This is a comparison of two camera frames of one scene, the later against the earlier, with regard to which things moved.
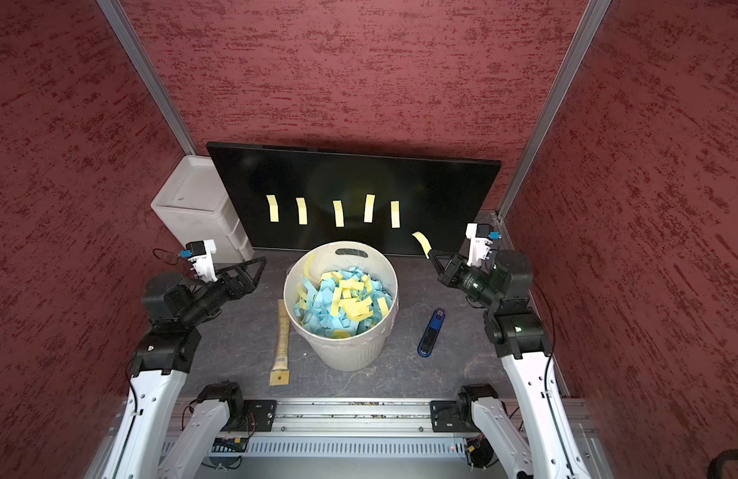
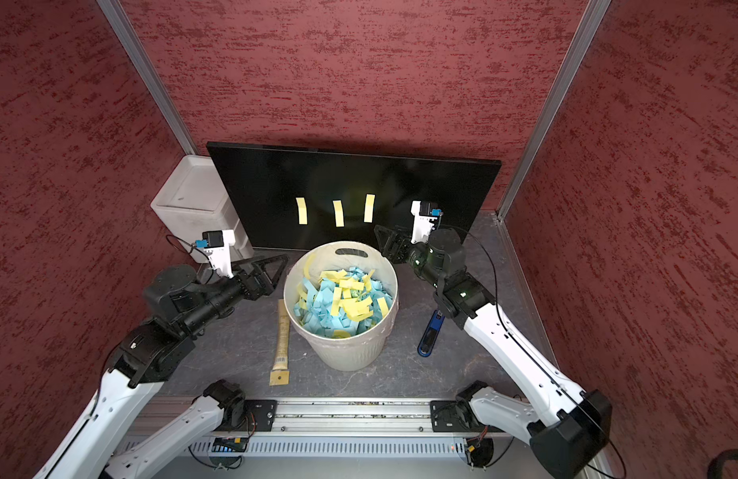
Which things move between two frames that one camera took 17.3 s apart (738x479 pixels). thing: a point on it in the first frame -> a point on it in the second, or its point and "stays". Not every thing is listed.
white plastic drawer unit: (195, 205) stays
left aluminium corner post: (118, 19) stays
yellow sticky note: (339, 213) stays
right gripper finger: (447, 264) -> (389, 242)
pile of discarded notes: (342, 303) stays
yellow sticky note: (302, 211) stays
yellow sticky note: (368, 214) stays
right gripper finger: (460, 259) -> (401, 233)
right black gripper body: (474, 279) -> (416, 253)
